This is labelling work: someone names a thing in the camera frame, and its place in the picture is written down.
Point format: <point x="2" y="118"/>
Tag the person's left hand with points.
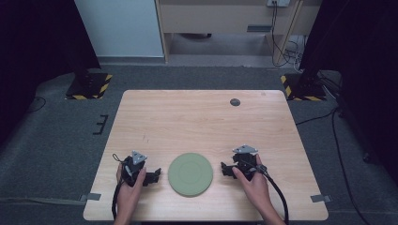
<point x="130" y="193"/>

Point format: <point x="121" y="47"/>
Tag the green round plate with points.
<point x="190" y="175"/>

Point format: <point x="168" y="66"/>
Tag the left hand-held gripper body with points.
<point x="133" y="170"/>

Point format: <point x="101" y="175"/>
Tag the white panel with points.
<point x="119" y="28"/>

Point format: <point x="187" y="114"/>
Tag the grey power socket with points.
<point x="278" y="2"/>

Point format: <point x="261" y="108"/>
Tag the grey tape strip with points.
<point x="92" y="197"/>
<point x="320" y="198"/>

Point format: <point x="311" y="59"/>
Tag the black hazard-striped stand base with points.
<point x="90" y="87"/>
<point x="300" y="89"/>

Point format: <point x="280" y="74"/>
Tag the light wooden desk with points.
<point x="219" y="17"/>

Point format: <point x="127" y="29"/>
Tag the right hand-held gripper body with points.
<point x="245" y="159"/>

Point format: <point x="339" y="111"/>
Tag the dark curtain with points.
<point x="359" y="62"/>
<point x="37" y="47"/>

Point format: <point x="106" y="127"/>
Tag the person's right hand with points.
<point x="255" y="187"/>

